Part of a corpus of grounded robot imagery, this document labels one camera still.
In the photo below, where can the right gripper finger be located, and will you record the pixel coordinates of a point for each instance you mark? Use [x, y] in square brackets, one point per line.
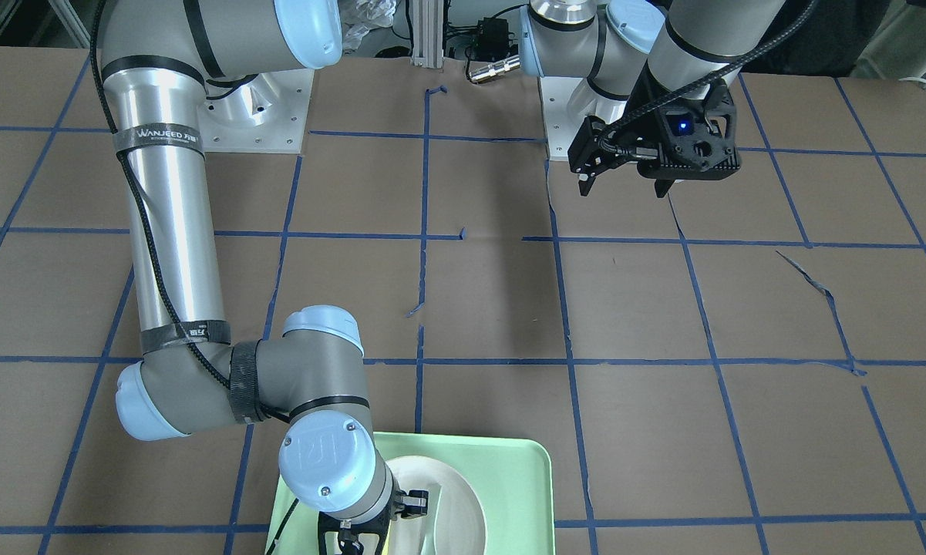
[412, 504]

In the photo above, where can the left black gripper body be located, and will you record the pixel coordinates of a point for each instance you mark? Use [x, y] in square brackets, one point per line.
[648, 116]

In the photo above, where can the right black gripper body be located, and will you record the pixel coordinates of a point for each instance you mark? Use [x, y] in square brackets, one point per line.
[414, 503]

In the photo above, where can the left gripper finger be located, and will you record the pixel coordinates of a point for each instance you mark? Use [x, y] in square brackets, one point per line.
[585, 182]
[662, 187]

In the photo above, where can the white round plate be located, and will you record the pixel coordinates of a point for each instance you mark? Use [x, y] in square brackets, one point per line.
[455, 523]

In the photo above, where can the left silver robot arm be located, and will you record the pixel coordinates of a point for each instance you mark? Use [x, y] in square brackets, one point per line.
[685, 45]

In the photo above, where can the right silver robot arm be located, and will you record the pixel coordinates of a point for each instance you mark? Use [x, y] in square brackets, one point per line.
[152, 62]

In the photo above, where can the mint green tray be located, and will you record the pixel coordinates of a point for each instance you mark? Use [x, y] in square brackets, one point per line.
[512, 479]

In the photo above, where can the brass cylinder connector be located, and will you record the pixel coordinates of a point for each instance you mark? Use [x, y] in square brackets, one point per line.
[493, 70]

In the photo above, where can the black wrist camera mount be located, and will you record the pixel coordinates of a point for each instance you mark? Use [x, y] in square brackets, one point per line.
[696, 138]

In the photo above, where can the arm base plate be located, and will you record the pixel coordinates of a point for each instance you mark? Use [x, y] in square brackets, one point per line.
[565, 102]
[264, 115]

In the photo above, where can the aluminium frame post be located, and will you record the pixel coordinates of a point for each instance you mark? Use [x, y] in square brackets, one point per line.
[428, 29]

